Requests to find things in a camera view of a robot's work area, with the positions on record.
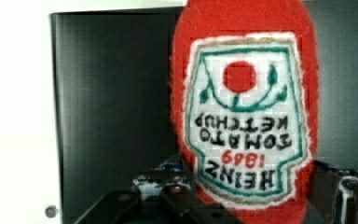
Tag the red plush ketchup bottle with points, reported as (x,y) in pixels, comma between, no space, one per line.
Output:
(245,105)

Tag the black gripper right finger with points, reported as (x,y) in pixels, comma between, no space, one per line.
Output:
(334,193)

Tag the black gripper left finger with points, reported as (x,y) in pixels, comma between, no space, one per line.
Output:
(163,195)

